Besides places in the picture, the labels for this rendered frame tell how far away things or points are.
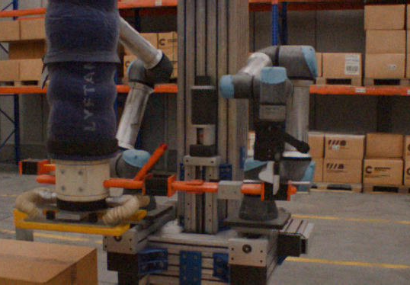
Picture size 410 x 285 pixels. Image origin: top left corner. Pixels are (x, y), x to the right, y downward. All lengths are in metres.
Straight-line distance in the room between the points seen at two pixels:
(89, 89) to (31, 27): 8.82
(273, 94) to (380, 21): 7.17
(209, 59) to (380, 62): 6.52
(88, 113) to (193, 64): 0.76
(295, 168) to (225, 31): 0.63
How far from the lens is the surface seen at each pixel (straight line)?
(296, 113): 2.06
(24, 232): 2.54
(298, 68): 2.06
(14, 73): 10.61
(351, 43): 10.01
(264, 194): 1.63
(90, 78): 1.67
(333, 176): 8.71
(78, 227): 1.66
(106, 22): 1.69
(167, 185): 1.66
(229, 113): 2.27
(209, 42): 2.30
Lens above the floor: 1.51
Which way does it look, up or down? 6 degrees down
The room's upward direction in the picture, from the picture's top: straight up
